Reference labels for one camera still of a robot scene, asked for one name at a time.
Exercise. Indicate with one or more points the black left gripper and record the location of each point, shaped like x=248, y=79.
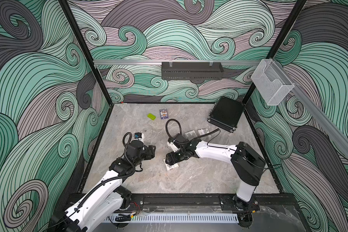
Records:
x=149, y=152

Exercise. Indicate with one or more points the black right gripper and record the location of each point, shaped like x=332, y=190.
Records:
x=172, y=155

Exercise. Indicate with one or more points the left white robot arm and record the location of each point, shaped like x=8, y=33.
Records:
x=108, y=195

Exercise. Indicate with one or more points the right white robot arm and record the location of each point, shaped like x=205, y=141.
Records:
x=248, y=164

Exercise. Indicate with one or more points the green rectangular block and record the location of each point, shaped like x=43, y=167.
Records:
x=151, y=116

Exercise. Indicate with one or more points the black aluminium case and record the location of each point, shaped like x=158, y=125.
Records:
x=226, y=114

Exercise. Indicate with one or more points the white slotted cable duct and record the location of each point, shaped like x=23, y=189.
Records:
x=185, y=218

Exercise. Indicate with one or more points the black wall-mounted tray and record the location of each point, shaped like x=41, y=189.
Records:
x=192, y=71

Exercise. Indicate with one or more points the aluminium wall rail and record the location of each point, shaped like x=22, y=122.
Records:
x=159, y=62

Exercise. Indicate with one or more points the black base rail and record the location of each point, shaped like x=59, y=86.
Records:
x=148, y=202

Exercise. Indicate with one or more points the clear acrylic wall holder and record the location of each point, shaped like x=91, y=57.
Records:
x=271, y=81

